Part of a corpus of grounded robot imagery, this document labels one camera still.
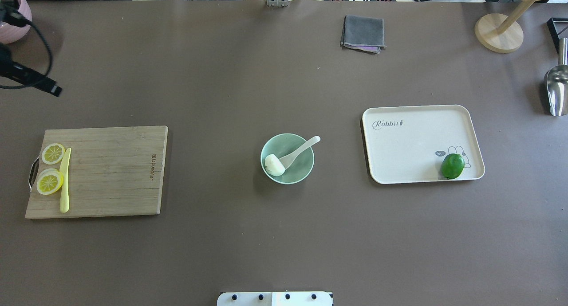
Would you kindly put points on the lemon slice single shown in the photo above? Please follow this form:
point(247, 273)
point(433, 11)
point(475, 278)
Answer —
point(53, 153)

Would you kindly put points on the green lime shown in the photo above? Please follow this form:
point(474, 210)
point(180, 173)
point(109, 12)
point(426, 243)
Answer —
point(452, 166)

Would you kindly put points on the wooden cutting board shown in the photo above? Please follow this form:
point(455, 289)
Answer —
point(117, 171)

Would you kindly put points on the metal ice scoop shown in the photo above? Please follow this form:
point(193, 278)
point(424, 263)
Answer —
point(556, 80)

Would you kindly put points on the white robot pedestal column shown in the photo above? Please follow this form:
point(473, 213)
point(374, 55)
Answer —
point(277, 298)

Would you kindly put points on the light green bowl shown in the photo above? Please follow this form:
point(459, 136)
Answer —
point(282, 145)

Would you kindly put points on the grey folded cloth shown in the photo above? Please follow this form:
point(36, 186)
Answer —
point(362, 33)

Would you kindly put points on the yellow plastic knife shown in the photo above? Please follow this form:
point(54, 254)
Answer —
point(64, 191)

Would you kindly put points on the wooden mug tree stand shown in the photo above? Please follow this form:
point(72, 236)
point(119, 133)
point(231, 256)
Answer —
point(501, 33)

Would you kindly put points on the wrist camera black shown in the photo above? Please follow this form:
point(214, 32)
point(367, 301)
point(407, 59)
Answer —
point(26, 76)

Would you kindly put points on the pink bowl with ice cubes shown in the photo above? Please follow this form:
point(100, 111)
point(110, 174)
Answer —
point(15, 18)

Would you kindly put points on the white spoon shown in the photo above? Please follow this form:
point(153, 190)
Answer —
point(288, 160)

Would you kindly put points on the lemon slice stack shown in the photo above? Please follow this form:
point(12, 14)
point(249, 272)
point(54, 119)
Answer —
point(49, 181)

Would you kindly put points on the cream rabbit tray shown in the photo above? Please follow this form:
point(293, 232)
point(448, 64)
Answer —
point(407, 144)

